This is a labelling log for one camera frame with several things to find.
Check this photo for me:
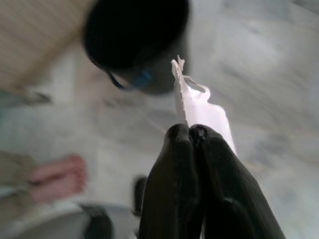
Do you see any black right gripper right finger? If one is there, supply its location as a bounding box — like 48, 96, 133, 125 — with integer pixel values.
189, 124, 287, 239

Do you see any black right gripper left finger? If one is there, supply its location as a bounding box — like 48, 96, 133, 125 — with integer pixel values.
138, 123, 207, 239

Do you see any white torn plastic wrapper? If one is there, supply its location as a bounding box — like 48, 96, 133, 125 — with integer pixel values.
170, 54, 237, 155

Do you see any black bin with blue handle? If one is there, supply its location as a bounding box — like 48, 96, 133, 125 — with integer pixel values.
83, 0, 190, 97

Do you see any person's bare foot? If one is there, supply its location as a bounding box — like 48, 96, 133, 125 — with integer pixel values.
28, 154, 88, 202

